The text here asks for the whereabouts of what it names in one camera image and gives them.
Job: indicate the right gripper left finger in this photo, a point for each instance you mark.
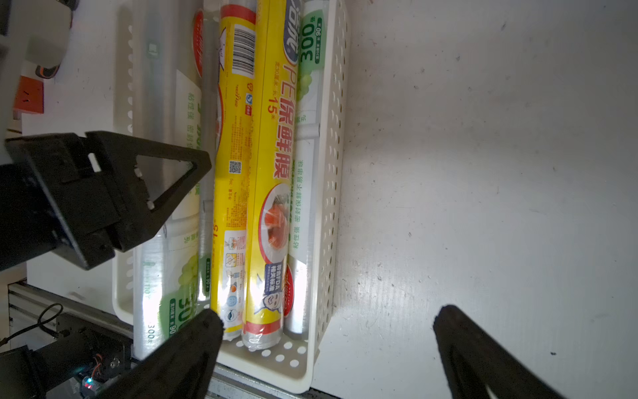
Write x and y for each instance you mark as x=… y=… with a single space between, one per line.
x=181 y=367

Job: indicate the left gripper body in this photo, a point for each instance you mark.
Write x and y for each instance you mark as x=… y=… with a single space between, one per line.
x=52 y=200

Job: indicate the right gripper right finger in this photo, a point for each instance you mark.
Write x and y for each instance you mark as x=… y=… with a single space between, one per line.
x=477 y=366

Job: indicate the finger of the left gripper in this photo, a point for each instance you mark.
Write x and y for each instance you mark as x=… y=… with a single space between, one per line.
x=146 y=180

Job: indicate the yellow wrap roll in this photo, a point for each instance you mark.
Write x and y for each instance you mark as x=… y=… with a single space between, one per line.
x=236 y=57
x=275 y=101

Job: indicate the white plastic basket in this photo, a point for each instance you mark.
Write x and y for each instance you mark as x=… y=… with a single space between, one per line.
x=291 y=363

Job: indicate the white green wrap roll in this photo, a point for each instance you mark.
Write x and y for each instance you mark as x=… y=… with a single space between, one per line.
x=313 y=56
x=167 y=56

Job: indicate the red cube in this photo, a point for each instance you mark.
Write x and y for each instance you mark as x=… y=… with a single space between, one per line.
x=29 y=96

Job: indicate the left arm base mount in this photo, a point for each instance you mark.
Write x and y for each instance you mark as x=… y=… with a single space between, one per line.
x=84 y=358

